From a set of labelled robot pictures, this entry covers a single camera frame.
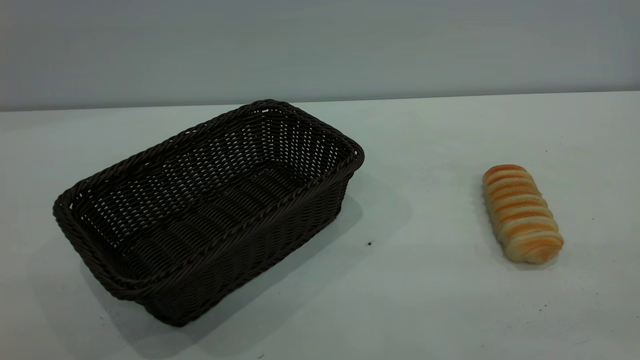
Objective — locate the black woven wicker basket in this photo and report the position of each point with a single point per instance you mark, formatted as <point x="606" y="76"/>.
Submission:
<point x="210" y="240"/>

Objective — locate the striped golden bread roll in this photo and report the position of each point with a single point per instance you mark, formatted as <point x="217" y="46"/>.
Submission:
<point x="520" y="212"/>

